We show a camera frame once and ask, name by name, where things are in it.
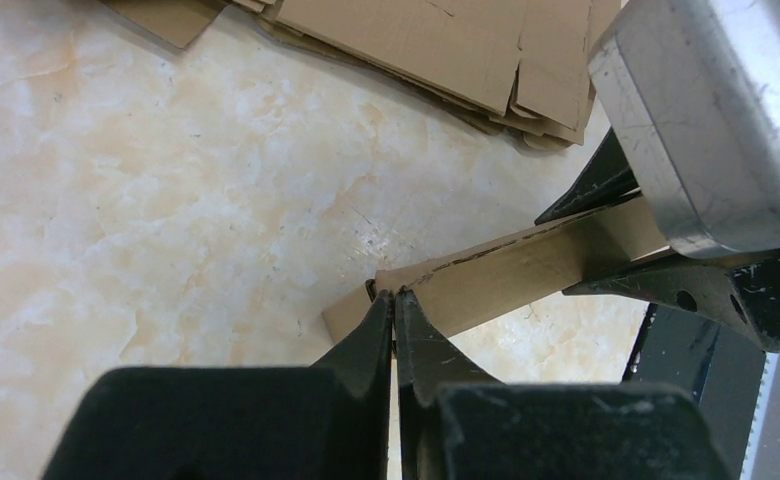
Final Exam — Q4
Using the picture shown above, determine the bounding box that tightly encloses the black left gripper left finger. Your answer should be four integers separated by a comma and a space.
44, 292, 394, 479

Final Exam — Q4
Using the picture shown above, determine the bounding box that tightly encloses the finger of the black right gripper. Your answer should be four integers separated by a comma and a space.
535, 129, 638, 225

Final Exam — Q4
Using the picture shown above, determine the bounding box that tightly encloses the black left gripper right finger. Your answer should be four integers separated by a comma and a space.
395, 290, 730, 479

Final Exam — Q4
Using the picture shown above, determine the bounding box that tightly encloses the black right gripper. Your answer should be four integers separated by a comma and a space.
563, 250, 780, 353

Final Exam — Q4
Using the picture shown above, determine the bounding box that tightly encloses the cardboard box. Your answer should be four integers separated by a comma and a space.
322, 195, 668, 342

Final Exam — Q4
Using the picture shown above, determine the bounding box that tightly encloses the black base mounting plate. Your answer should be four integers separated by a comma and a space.
622, 304, 766, 479

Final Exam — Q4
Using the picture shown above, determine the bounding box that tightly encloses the cardboard sheet pile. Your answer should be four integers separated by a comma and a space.
98, 0, 623, 152

